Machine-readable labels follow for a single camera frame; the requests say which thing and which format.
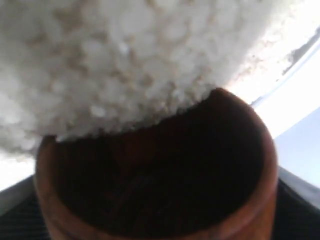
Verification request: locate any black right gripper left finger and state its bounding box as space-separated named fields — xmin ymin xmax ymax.
xmin=0 ymin=194 xmax=50 ymax=240

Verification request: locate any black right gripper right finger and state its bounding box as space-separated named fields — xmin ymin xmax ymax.
xmin=271 ymin=180 xmax=320 ymax=240

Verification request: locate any brown wooden cup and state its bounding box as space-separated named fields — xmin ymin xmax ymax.
xmin=35 ymin=88 xmax=278 ymax=240

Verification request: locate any round steel rice tray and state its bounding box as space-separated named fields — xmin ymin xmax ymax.
xmin=249 ymin=32 xmax=320 ymax=106

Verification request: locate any rice heap in tray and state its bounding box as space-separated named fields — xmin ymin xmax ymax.
xmin=0 ymin=0 xmax=313 ymax=183

